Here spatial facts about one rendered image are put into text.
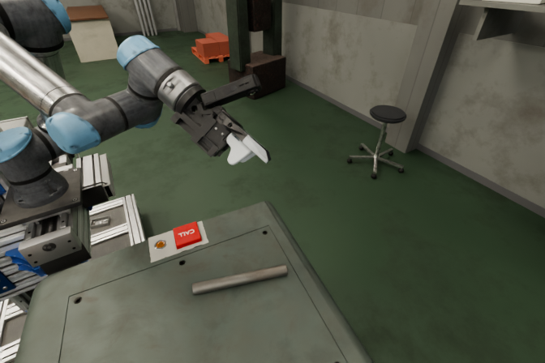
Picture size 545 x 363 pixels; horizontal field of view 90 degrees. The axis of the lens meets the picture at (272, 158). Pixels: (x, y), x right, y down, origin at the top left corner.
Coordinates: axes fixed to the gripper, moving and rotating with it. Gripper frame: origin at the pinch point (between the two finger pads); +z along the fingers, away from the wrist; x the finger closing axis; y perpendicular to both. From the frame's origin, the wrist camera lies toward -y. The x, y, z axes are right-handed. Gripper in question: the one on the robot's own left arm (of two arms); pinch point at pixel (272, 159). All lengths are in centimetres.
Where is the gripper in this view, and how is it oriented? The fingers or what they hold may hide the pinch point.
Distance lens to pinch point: 53.0
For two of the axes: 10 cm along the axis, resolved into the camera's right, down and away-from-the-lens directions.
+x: -0.3, 0.2, -10.0
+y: -6.6, 7.5, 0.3
